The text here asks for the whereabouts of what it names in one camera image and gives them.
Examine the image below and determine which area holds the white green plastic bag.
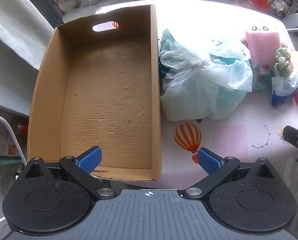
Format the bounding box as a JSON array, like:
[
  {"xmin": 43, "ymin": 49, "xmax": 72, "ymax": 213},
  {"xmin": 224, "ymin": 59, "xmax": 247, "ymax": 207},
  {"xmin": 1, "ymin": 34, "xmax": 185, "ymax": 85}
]
[{"xmin": 159, "ymin": 28, "xmax": 254, "ymax": 122}]

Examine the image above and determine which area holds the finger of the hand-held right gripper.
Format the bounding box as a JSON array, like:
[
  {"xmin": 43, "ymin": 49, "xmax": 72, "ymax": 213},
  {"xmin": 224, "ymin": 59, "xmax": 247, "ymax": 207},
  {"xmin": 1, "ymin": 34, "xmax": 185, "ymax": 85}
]
[{"xmin": 282, "ymin": 125, "xmax": 298, "ymax": 148}]

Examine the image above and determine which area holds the red plastic bag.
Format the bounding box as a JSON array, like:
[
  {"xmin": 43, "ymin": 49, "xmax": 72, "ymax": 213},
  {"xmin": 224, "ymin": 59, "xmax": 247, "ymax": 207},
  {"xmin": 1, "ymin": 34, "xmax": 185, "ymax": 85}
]
[{"xmin": 251, "ymin": 0, "xmax": 271, "ymax": 12}]

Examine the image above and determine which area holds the white quilted blanket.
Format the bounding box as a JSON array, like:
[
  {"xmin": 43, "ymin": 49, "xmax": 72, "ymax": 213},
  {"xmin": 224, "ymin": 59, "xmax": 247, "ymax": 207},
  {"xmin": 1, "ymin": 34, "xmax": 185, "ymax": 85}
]
[{"xmin": 0, "ymin": 0, "xmax": 56, "ymax": 70}]

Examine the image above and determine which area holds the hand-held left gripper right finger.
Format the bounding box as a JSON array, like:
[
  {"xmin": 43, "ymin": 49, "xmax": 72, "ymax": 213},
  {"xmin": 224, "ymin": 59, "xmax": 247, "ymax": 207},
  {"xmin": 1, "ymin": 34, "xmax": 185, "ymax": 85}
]
[{"xmin": 180, "ymin": 147, "xmax": 280, "ymax": 202}]

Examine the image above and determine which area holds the white cable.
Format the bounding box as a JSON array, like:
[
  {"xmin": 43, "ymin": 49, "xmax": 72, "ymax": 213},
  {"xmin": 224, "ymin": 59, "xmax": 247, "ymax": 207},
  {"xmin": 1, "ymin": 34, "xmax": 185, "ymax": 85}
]
[{"xmin": 0, "ymin": 114, "xmax": 27, "ymax": 167}]

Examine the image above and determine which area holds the green white knotted rope toy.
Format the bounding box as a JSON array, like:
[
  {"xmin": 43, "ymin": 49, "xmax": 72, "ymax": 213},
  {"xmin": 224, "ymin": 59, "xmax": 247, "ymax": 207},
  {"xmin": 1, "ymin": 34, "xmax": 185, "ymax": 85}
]
[{"xmin": 274, "ymin": 44, "xmax": 294, "ymax": 77}]

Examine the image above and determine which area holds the pink printed tablecloth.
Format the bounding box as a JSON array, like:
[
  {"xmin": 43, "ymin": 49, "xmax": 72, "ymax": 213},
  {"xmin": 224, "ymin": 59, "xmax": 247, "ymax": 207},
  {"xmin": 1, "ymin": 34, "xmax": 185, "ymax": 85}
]
[{"xmin": 95, "ymin": 0, "xmax": 298, "ymax": 188}]

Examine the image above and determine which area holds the pink plush toy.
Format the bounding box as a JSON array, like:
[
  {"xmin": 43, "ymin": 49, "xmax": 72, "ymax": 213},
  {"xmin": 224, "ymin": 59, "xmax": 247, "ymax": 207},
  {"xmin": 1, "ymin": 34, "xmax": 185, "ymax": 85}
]
[{"xmin": 240, "ymin": 25, "xmax": 272, "ymax": 42}]

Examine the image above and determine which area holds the dark suitcase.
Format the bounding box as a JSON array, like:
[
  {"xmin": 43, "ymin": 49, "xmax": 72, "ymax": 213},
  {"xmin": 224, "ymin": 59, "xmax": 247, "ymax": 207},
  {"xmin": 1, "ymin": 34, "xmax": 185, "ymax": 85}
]
[{"xmin": 26, "ymin": 0, "xmax": 63, "ymax": 28}]

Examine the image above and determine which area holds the brown cardboard box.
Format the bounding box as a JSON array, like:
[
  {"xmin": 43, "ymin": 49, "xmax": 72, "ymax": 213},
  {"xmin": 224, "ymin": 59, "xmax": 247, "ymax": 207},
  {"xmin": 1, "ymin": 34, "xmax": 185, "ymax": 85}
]
[{"xmin": 26, "ymin": 4, "xmax": 162, "ymax": 182}]

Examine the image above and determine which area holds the pink sponge cloth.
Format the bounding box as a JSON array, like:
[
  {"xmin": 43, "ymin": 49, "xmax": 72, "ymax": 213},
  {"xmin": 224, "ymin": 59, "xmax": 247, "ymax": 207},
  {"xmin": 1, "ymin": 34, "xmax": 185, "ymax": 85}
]
[{"xmin": 245, "ymin": 31, "xmax": 281, "ymax": 68}]

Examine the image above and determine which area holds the blue white soft pack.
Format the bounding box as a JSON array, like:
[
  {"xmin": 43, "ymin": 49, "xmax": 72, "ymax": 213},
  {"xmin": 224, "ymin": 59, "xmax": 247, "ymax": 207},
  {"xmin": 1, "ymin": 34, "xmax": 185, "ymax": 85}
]
[{"xmin": 271, "ymin": 74, "xmax": 298, "ymax": 107}]

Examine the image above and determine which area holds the carton with orange print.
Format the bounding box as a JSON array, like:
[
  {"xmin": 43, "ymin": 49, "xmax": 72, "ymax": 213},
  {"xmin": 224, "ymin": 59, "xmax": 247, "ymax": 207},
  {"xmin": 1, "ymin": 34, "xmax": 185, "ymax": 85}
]
[{"xmin": 0, "ymin": 122, "xmax": 22, "ymax": 157}]

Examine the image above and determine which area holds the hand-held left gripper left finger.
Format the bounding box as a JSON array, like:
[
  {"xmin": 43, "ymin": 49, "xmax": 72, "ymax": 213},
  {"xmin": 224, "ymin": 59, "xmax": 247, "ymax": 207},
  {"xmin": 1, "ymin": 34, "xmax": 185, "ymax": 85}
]
[{"xmin": 16, "ymin": 146, "xmax": 117, "ymax": 201}]

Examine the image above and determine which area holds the grey padded seat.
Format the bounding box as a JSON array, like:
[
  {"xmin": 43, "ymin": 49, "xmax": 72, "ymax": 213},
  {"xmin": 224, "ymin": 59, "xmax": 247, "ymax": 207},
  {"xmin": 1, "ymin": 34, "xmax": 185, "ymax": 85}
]
[{"xmin": 280, "ymin": 12, "xmax": 298, "ymax": 29}]

